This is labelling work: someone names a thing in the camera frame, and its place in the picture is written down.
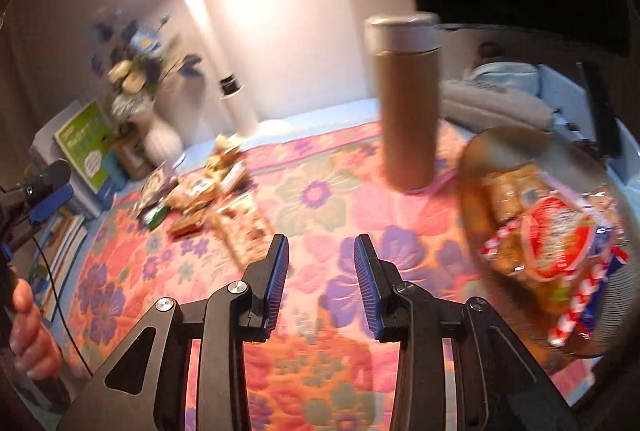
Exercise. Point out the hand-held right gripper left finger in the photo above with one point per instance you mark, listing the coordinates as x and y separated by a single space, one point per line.
277 281

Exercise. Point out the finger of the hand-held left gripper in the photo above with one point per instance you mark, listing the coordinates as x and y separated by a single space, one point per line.
47 173
50 206

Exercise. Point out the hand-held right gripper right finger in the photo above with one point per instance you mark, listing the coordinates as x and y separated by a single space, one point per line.
367 291

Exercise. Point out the amber glass bowl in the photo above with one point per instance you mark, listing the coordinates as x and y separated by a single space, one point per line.
480 191

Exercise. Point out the blue biscuit packet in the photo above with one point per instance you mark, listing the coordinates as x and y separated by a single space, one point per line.
607 241

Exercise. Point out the person's left hand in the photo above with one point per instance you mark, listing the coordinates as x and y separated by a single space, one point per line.
32 336

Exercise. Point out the stack of books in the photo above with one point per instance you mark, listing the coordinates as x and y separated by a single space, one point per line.
82 206

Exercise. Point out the green cover book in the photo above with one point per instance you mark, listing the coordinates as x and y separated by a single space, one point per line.
85 146

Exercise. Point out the small blue book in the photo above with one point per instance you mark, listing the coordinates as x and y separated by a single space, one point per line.
107 196

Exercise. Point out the clear cookie packet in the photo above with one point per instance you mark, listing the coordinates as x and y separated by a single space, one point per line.
245 231

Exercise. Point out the wooden pen holder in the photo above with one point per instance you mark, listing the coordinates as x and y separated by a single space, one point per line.
132 158

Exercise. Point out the floral woven tablecloth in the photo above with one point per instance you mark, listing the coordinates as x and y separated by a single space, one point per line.
325 191

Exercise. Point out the small red snack packet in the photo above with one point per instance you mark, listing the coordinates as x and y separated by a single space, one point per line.
185 227

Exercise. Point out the small green snack packet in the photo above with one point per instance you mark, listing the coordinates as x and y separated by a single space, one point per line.
157 217

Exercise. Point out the purple and white snack packet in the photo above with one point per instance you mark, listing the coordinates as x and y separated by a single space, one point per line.
156 183

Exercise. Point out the white and green snack packet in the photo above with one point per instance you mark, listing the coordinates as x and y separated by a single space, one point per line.
235 175

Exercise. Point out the artificial flower bouquet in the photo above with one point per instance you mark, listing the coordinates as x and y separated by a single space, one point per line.
135 71

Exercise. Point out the clear yellow-edged peanut packet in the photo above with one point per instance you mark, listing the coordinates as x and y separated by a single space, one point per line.
225 151

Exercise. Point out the gold thermos bottle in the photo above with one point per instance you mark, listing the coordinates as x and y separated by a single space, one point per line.
405 111

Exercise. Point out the red striped snack packet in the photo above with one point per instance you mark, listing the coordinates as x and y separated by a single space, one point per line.
555 236

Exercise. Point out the beige cushion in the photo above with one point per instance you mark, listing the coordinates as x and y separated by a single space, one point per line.
490 108

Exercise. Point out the white desk lamp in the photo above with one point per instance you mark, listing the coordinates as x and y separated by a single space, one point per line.
200 11

